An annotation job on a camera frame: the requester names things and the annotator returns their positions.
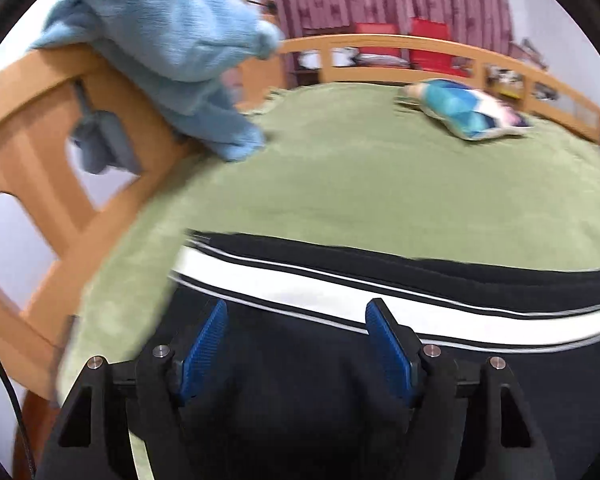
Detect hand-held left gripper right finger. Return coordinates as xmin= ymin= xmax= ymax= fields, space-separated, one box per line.
xmin=365 ymin=298 xmax=556 ymax=480

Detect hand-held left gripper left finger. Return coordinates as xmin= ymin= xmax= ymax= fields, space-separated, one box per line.
xmin=35 ymin=299 xmax=229 ymax=480

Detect black pants with white stripes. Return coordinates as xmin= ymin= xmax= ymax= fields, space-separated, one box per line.
xmin=135 ymin=229 xmax=600 ymax=480

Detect green bed blanket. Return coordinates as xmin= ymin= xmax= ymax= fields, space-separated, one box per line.
xmin=55 ymin=82 xmax=600 ymax=480

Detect blue patterned pillow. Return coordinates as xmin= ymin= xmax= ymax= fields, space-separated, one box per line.
xmin=395 ymin=78 xmax=536 ymax=141

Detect light blue fleece garment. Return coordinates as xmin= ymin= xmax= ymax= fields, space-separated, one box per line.
xmin=30 ymin=0 xmax=287 ymax=163

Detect red chair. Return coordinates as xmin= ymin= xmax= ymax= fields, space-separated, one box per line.
xmin=410 ymin=17 xmax=468 ymax=73
xmin=354 ymin=22 xmax=411 ymax=67

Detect black cable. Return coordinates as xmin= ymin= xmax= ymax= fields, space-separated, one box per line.
xmin=0 ymin=290 xmax=36 ymax=480

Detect wooden bed frame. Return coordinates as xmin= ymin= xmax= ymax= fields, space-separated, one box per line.
xmin=0 ymin=32 xmax=600 ymax=411

